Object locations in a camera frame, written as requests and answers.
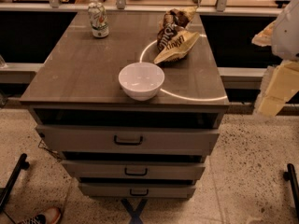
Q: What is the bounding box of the top drawer with black handle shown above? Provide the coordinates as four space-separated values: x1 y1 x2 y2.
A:
36 125 219 155

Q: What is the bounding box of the black left base leg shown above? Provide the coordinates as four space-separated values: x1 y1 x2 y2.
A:
0 153 30 213

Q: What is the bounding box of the orange sneaker shoe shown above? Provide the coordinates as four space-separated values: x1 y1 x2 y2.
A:
18 207 62 224

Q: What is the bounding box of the middle drawer with black handle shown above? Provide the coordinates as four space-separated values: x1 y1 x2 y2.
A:
62 161 205 180

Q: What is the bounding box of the grey drawer cabinet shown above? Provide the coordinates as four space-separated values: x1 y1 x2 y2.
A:
19 10 231 200

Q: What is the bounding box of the black right base leg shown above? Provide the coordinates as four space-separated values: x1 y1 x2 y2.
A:
283 163 299 220

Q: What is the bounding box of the bottom drawer with black handle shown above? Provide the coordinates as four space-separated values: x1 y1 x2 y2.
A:
78 183 195 199

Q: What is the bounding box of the drawer with black handle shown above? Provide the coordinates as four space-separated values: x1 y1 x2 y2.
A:
62 161 205 180
36 125 219 155
78 183 195 199

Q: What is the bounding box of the white bowl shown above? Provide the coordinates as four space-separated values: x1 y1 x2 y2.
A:
119 63 164 101

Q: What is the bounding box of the green white soda can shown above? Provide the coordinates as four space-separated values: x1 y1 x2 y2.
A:
88 2 109 38

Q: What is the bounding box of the black base leg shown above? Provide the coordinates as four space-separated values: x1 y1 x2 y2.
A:
0 153 30 213
283 163 299 220

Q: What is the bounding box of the brown chip bag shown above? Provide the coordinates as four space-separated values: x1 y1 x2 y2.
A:
154 7 200 64

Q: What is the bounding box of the blue tape cross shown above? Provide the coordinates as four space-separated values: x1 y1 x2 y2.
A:
121 199 147 224

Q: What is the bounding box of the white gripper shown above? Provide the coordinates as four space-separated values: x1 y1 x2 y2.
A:
251 0 299 117

